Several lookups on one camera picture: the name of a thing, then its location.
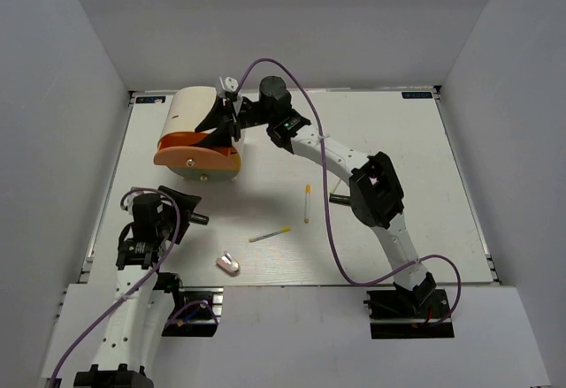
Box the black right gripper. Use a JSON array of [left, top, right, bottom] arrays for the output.
[[196, 93, 276, 148]]

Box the pink black highlighter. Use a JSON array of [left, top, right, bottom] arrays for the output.
[[188, 213, 210, 225]]

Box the orange black highlighter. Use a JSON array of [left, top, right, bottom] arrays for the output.
[[329, 194, 350, 206]]

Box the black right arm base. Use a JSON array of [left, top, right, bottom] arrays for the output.
[[363, 289, 455, 340]]

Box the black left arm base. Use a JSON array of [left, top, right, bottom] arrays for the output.
[[154, 272, 224, 338]]

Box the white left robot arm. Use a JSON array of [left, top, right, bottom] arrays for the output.
[[73, 186, 209, 387]]

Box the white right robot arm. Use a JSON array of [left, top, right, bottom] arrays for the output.
[[196, 76, 436, 316]]

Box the beige orange drawer container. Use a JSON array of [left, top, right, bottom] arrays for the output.
[[153, 86, 244, 182]]

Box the pink white eraser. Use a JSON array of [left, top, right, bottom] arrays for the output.
[[215, 252, 241, 277]]

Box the blue left corner label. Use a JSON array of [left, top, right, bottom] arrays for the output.
[[135, 95, 166, 104]]

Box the blue corner label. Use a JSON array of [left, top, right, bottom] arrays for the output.
[[135, 95, 166, 104], [402, 91, 433, 100]]

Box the white yellow pen upright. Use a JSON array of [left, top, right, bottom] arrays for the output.
[[303, 184, 311, 224]]

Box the white yellow pen lower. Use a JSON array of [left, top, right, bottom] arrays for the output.
[[249, 226, 291, 243]]

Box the blue right corner label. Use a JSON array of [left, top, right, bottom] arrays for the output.
[[402, 91, 433, 100]]

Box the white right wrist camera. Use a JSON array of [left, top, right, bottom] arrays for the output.
[[216, 76, 241, 103]]

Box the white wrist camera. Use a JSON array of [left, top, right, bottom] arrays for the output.
[[216, 76, 241, 103], [119, 186, 146, 209]]

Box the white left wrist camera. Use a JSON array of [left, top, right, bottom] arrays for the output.
[[119, 186, 146, 209]]

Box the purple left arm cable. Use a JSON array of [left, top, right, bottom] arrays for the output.
[[48, 187, 183, 387]]

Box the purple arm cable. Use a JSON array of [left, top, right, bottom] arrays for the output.
[[48, 187, 183, 387], [236, 58, 462, 328]]

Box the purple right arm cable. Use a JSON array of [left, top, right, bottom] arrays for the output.
[[236, 58, 462, 328]]

